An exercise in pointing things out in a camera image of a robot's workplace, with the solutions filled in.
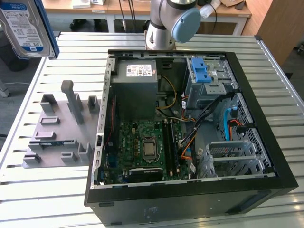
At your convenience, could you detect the hard disk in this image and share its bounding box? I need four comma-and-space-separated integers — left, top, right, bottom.
0, 0, 60, 60

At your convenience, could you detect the metal disk bay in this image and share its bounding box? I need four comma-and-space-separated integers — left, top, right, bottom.
198, 140, 271, 179

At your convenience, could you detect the grey power supply unit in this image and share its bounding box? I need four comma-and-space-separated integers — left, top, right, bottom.
111, 59, 159, 122

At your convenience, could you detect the silver CPU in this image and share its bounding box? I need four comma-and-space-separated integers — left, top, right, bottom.
142, 140, 157, 160

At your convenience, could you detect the green motherboard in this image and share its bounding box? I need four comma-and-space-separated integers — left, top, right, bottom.
102, 120, 190, 185

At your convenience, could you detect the black RAM slot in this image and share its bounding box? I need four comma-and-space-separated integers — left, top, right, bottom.
165, 120, 173, 175

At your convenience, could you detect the grey metal drive cage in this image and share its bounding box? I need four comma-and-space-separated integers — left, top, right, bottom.
185, 57, 239, 110

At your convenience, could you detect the black graphics card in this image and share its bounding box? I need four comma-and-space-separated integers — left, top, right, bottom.
128, 167, 164, 183

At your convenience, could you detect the blue plastic drive latch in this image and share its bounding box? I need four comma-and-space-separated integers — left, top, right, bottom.
191, 57, 212, 84

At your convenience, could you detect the grey parts rack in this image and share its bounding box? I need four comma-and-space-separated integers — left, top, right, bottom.
22, 79, 102, 169

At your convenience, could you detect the black PC case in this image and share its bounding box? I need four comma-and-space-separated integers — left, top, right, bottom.
84, 48, 299, 226

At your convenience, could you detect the RAM stick blue label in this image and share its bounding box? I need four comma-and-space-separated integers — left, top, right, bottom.
39, 140, 65, 146

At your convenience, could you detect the brown cardboard piece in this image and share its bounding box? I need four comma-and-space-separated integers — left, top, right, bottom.
219, 0, 245, 8

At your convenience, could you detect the grey metal foot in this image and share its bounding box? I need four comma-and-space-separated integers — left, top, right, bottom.
0, 79, 11, 98

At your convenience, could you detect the wooden cabinet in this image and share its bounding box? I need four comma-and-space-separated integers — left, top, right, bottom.
242, 0, 304, 67

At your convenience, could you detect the yellow wire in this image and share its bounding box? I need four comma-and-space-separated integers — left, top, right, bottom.
155, 76, 178, 111

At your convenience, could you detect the black cable bundle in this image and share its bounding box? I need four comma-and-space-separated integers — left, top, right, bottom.
179, 94, 235, 145

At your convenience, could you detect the orange wire bundle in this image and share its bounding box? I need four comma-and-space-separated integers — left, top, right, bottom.
180, 140, 193, 163

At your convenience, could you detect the blue data wire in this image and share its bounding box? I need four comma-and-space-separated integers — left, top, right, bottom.
223, 106, 238, 145

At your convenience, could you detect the red orange power wire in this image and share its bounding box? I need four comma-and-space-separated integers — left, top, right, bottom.
228, 120, 255, 133

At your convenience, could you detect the wooden desk white frame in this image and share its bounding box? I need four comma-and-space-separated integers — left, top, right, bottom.
106, 0, 252, 36
44, 0, 110, 33

